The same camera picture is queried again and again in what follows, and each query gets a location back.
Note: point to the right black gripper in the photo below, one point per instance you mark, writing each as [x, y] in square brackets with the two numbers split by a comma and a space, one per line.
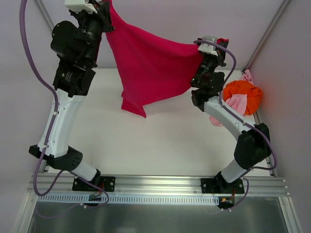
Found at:
[221, 54]

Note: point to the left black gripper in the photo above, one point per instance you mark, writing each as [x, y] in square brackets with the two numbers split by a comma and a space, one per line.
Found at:
[104, 18]

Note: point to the magenta t shirt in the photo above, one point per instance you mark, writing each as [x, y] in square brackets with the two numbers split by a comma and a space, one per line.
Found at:
[151, 68]

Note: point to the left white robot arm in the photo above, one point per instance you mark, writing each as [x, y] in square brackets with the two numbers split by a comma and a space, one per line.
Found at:
[71, 85]

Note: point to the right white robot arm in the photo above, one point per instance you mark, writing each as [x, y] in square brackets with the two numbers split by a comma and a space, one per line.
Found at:
[252, 140]

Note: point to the pink t shirt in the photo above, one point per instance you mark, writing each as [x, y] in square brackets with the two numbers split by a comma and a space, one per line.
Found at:
[239, 101]

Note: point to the orange t shirt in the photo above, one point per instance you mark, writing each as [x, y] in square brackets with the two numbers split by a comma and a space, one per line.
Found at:
[254, 94]

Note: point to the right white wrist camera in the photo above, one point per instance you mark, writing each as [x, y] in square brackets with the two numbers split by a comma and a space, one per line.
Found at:
[207, 44]

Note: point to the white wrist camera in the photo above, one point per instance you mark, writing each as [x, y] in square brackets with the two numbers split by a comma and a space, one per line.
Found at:
[207, 44]
[80, 5]

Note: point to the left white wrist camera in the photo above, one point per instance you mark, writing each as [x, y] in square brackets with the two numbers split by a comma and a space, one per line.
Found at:
[80, 5]

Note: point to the left aluminium frame post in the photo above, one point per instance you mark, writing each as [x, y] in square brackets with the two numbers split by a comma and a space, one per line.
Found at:
[52, 12]

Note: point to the aluminium frame post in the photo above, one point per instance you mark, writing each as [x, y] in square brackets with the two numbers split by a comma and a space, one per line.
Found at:
[52, 12]
[271, 26]

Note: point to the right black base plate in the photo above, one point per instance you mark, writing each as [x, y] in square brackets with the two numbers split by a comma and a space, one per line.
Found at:
[215, 186]

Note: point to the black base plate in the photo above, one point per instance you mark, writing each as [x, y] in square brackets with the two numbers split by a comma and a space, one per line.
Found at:
[215, 186]
[107, 183]

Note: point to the right aluminium frame post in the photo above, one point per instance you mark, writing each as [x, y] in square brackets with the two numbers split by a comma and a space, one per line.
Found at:
[271, 26]

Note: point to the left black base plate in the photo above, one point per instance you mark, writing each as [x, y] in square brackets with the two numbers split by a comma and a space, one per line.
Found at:
[107, 183]

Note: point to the aluminium mounting rail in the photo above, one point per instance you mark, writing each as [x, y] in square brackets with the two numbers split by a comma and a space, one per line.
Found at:
[190, 185]

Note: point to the slotted cable duct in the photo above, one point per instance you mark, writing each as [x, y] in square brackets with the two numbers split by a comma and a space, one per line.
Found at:
[130, 199]

